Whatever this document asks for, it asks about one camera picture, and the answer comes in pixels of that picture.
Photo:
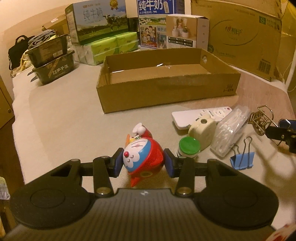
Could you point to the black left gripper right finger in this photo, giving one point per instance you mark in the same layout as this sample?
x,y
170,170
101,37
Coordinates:
x,y
222,194

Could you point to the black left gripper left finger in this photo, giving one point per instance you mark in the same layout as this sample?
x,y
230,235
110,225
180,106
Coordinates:
x,y
65,194

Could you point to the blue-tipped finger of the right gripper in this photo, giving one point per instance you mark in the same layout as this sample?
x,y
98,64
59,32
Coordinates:
x,y
287,124

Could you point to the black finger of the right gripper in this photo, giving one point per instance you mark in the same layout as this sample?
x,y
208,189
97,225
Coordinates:
x,y
282,134

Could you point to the gold wire clip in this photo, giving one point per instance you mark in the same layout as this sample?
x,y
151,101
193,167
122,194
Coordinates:
x,y
262,119

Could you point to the blue binder clip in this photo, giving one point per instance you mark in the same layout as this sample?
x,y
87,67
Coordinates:
x,y
244,160

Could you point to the green lid small jar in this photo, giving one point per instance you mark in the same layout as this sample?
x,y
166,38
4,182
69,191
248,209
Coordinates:
x,y
188,147

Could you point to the cream tape measure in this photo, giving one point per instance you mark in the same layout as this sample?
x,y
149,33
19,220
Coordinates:
x,y
203,129

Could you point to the white remote control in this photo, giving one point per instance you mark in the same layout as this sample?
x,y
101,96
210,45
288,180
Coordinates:
x,y
184,119

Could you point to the red blue cat toy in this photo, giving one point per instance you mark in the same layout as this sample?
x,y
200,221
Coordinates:
x,y
143,157

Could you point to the large brown cardboard box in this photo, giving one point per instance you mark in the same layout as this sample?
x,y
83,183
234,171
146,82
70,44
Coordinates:
x,y
245,34

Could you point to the brown cardboard tray box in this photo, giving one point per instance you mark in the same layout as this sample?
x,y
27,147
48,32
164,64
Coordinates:
x,y
153,77

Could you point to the white product box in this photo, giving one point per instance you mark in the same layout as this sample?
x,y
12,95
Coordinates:
x,y
187,31

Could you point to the green tissue pack bundle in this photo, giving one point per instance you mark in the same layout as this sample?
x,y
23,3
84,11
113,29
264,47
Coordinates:
x,y
94,53

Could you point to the upper black food container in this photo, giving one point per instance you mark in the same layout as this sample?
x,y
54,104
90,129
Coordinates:
x,y
48,51

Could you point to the black bag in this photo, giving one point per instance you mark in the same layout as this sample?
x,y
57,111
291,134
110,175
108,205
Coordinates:
x,y
15,52

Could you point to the folded striped cloth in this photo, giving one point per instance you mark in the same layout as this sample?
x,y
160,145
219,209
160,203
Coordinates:
x,y
41,38

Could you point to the dark blue milk carton box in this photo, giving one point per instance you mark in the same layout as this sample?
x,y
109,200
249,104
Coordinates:
x,y
152,21

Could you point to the small brown cardboard box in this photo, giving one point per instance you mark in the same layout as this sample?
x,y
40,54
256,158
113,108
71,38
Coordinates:
x,y
58,24

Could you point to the light blue milk carton box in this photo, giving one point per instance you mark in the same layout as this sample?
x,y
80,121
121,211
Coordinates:
x,y
92,20

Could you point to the small dark box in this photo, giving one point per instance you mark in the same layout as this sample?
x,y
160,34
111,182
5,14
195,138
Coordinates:
x,y
133,24

